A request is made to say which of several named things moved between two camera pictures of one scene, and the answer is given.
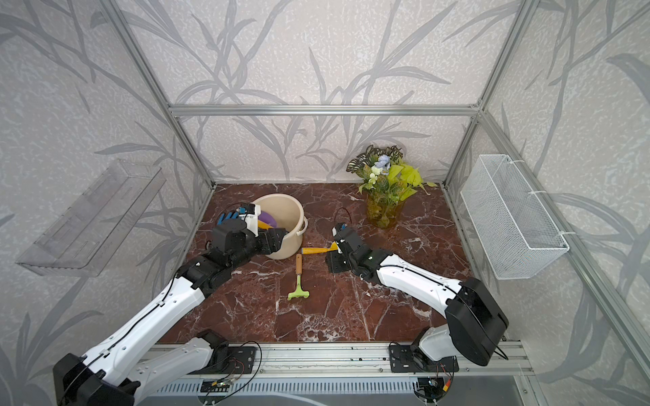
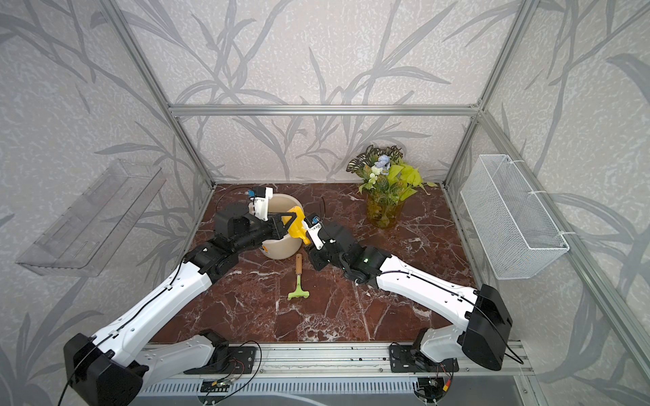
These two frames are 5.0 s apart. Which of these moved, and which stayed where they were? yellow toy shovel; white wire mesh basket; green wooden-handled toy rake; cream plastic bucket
Moved: yellow toy shovel
Stayed: green wooden-handled toy rake; white wire mesh basket; cream plastic bucket
